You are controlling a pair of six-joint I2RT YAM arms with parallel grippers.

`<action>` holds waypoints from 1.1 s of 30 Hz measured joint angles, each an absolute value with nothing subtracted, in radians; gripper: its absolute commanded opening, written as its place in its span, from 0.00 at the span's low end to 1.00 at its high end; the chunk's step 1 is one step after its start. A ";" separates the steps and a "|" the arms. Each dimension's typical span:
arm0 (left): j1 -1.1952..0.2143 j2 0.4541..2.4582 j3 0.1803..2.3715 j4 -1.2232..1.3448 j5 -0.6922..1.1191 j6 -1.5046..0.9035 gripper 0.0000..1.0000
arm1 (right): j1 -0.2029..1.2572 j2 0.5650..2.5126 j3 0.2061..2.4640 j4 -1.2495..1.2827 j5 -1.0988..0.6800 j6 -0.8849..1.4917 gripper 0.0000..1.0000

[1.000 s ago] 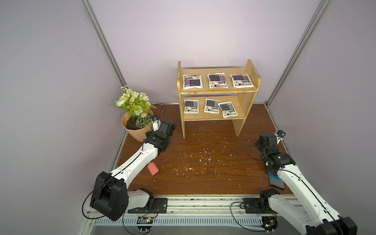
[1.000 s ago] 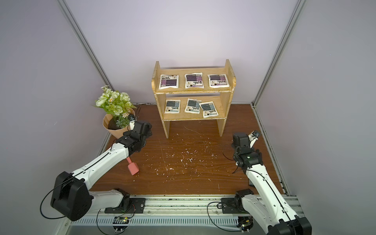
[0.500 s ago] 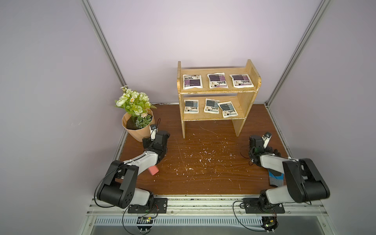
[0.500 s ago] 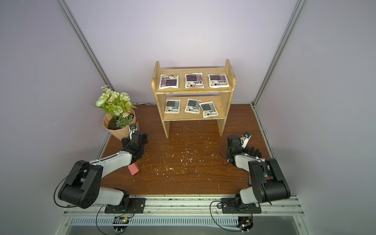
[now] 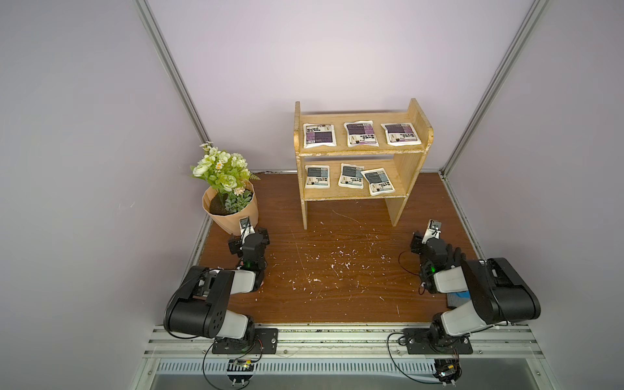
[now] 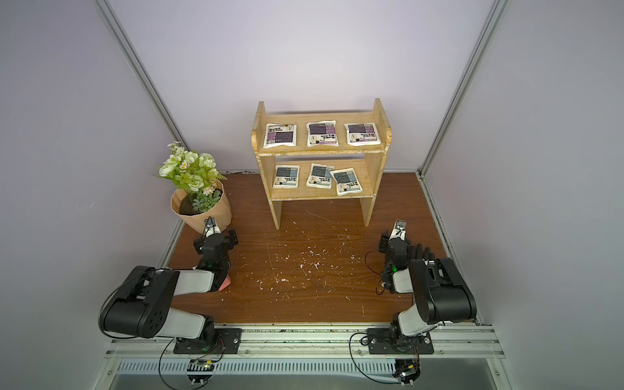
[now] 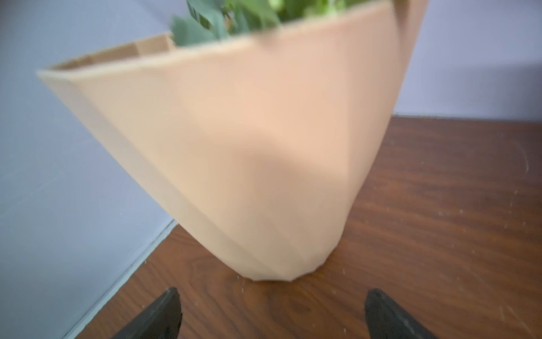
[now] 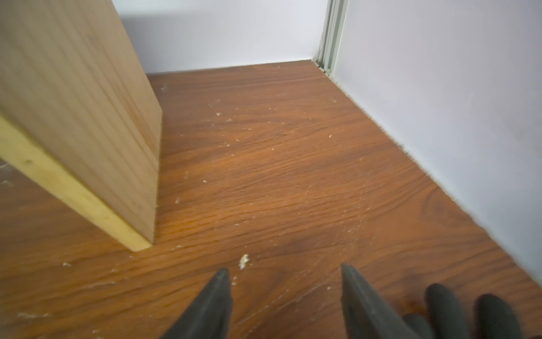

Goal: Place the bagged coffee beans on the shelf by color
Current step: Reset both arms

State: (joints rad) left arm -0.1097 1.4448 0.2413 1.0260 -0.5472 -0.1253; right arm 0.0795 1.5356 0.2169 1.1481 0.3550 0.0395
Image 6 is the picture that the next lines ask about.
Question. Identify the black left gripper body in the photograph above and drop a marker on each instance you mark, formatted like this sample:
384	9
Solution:
228	244

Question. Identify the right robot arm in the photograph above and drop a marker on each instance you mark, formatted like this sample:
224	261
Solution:
439	292

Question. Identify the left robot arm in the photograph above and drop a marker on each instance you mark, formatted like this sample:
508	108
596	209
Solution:
141	307

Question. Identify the black work glove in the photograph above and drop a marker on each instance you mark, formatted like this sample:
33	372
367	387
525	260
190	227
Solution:
420	252

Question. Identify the blue coffee bag two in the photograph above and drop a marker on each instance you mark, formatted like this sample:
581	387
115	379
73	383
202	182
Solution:
320	176

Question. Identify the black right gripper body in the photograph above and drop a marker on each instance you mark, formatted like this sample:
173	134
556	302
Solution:
397	244

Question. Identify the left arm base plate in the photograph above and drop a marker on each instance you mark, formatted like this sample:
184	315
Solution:
212	341

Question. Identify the beige paper plant pot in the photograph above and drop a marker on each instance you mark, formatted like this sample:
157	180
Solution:
221	212

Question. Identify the green artificial flower plant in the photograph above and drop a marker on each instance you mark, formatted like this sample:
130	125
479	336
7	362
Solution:
195	173

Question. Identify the blue coffee bag three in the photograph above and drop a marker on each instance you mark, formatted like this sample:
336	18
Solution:
347	182

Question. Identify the wooden two-tier shelf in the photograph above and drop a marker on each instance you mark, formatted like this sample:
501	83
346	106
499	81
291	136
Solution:
368	162

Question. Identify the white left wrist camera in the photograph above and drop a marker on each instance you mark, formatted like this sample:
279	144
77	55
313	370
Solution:
211	226

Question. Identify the purple coffee bag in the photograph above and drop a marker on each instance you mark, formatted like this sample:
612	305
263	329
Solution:
362	134
322	133
277	135

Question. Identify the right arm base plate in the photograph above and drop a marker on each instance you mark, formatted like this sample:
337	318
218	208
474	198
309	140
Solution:
387	341

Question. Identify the blue coffee bag one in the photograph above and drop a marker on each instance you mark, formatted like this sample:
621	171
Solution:
286	176

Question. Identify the pink small scoop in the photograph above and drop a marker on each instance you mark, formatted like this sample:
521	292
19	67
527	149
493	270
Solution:
227	282

